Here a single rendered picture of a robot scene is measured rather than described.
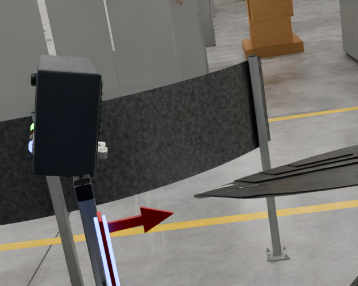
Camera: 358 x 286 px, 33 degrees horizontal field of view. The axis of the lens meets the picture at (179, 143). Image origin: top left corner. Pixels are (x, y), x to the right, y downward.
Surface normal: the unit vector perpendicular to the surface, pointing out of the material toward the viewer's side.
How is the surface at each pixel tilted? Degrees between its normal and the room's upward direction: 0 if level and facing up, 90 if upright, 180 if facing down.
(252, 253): 0
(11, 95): 90
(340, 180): 8
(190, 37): 90
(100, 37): 90
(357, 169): 7
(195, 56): 90
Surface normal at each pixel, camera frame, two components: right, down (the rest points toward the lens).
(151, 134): 0.43, 0.18
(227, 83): 0.68, 0.10
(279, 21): -0.09, 0.29
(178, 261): -0.16, -0.95
